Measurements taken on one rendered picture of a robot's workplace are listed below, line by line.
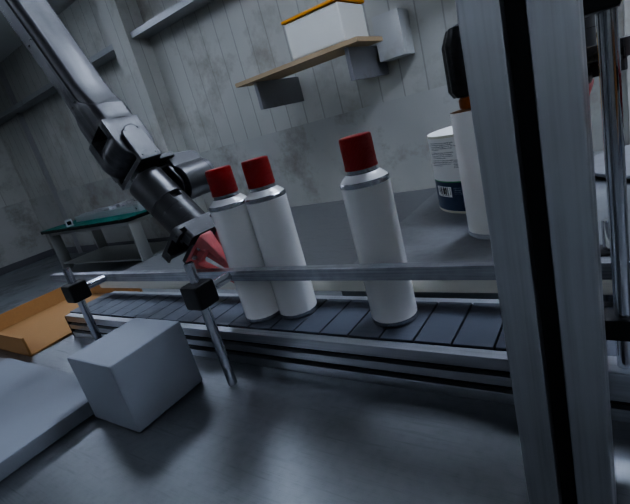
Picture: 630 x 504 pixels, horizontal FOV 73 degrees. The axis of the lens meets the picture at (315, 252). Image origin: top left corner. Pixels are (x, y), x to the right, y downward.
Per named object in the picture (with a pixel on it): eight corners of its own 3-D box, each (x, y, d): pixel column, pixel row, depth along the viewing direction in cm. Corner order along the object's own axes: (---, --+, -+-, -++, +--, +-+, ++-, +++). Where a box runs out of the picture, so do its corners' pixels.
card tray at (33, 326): (144, 294, 101) (137, 279, 100) (30, 356, 81) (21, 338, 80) (82, 292, 118) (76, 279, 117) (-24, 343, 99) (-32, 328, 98)
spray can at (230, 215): (290, 305, 59) (245, 159, 53) (268, 324, 55) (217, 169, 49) (261, 304, 62) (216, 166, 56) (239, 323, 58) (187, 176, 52)
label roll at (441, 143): (447, 192, 97) (436, 128, 93) (547, 176, 87) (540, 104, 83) (431, 219, 80) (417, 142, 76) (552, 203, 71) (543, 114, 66)
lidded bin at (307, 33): (372, 39, 316) (364, -1, 308) (346, 40, 286) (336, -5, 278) (319, 59, 345) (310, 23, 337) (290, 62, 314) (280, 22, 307)
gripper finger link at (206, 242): (270, 252, 61) (224, 207, 62) (237, 273, 55) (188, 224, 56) (251, 279, 65) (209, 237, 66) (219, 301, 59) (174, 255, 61)
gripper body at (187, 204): (234, 212, 62) (200, 178, 63) (182, 237, 55) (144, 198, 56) (219, 240, 67) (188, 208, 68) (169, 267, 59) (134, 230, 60)
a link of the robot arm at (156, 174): (121, 196, 62) (128, 167, 58) (159, 183, 67) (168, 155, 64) (153, 228, 61) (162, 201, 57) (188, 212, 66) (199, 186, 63)
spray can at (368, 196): (425, 306, 49) (388, 125, 43) (408, 329, 45) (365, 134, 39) (384, 304, 52) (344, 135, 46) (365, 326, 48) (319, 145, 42)
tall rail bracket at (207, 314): (270, 358, 57) (231, 243, 52) (233, 392, 51) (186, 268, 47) (252, 355, 59) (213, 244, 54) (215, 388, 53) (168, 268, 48)
